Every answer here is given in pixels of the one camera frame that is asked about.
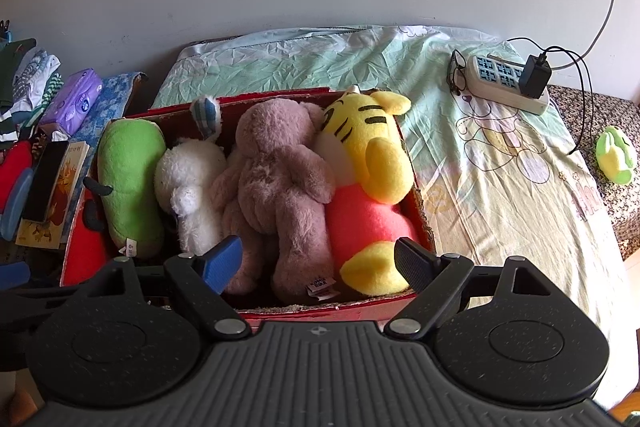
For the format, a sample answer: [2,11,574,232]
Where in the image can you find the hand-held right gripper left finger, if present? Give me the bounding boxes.
[75,235,251,341]

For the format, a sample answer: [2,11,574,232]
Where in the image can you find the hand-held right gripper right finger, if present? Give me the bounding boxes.
[385,237,571,341]

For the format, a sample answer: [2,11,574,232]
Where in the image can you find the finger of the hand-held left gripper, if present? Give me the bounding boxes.
[0,261,96,308]

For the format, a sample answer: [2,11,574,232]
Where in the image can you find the pink bear plush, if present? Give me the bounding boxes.
[210,99,346,305]

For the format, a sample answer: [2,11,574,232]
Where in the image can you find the red cardboard box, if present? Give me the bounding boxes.
[60,88,436,323]

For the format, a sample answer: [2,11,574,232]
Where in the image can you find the white bunny plush plaid ears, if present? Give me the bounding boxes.
[152,96,231,258]

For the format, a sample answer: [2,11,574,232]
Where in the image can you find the long green plush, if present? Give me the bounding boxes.
[81,118,168,260]

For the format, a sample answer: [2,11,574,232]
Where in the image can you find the yellow tiger plush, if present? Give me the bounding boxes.
[312,89,418,297]

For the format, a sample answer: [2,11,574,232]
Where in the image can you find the blue round lid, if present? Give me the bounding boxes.
[0,167,35,240]

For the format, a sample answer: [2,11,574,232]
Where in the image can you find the black smartphone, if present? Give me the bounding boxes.
[22,140,71,224]

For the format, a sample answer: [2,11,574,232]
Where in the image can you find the red plush pouch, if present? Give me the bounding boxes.
[0,139,33,212]

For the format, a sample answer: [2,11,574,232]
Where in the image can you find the orange illustrated book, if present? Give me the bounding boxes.
[15,142,91,250]

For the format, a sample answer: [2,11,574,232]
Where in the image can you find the green white striped shirt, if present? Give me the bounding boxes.
[0,107,21,150]

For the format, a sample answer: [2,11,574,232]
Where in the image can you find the teal striped folded garment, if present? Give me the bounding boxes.
[22,74,66,128]

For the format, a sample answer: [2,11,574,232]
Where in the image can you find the purple tissue pack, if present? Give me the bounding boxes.
[39,68,103,140]

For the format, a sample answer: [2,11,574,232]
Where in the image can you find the black glasses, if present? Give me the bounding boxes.
[447,48,468,95]

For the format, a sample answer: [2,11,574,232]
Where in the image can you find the blue patterned cushion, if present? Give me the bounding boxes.
[70,72,148,142]

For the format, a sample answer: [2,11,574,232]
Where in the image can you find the pile of folded clothes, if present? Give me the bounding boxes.
[10,47,62,112]

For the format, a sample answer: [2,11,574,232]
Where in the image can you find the white power strip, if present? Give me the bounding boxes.
[462,53,551,116]

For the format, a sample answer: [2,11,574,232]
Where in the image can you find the patterned brown stool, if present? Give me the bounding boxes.
[545,84,640,260]

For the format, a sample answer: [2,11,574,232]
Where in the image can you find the small green frog plush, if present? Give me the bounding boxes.
[595,125,640,185]

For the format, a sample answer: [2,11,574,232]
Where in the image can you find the black cable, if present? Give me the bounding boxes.
[506,37,596,155]

